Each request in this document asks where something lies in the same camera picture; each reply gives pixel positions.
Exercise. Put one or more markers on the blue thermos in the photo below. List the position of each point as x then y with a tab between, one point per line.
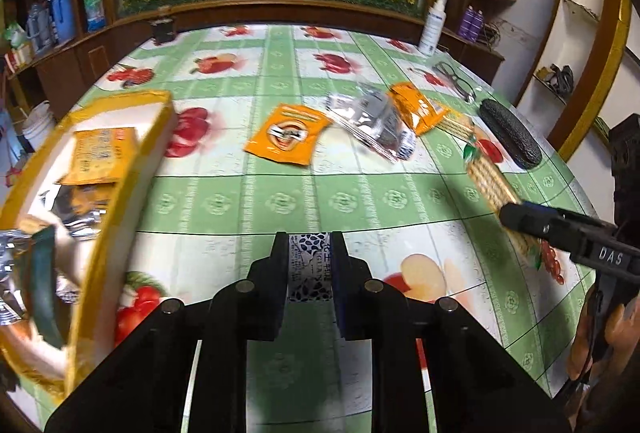
62	15

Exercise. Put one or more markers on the grey water jug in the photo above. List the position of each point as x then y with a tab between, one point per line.
40	28

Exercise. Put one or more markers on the purple bottle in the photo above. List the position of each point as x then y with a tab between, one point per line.
466	23
476	25

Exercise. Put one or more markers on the red white carton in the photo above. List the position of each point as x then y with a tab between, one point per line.
19	59

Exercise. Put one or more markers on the green-edged cracker packet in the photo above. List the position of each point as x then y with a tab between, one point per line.
492	183

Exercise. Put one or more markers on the blue white plastic bag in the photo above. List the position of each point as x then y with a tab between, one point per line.
94	10

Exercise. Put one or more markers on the silver foil packet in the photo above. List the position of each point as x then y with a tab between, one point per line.
387	133

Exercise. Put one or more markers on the white plastic bucket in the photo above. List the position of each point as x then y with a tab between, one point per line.
39	128

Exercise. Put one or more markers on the green white packet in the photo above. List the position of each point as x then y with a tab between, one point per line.
15	37

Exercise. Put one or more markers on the orange red-label snack packet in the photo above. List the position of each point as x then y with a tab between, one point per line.
100	153

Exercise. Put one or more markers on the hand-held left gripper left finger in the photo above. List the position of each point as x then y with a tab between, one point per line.
280	288

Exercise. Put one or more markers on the yellow-rimmed white box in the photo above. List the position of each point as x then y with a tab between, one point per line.
145	153

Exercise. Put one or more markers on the yellow-label cracker packet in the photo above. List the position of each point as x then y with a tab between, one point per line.
456	128

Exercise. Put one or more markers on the orange white-label snack packet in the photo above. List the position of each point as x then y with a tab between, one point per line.
417	110

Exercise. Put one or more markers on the small dark jar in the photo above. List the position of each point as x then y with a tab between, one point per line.
163	30

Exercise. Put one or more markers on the dark green snack packet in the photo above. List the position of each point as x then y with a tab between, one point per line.
45	288

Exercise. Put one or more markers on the black textured glasses case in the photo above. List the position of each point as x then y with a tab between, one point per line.
510	135

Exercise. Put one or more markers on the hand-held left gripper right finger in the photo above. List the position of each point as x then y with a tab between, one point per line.
345	293

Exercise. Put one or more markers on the eyeglasses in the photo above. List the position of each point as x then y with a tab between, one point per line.
457	80

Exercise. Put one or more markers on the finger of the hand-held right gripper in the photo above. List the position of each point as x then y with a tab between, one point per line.
530	220

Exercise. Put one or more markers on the green fruit-print tablecloth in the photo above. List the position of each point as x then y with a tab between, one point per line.
300	193

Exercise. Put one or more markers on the large orange-edged cracker packet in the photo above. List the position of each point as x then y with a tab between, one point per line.
90	198

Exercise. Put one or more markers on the white spray bottle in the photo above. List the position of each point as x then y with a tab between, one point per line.
432	30

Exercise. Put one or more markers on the person's right hand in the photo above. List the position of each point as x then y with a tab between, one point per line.
615	333

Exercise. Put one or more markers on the orange round-logo snack packet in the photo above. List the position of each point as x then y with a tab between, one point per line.
287	135

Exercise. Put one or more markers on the small black-white patterned packet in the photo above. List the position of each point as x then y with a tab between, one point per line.
310	263

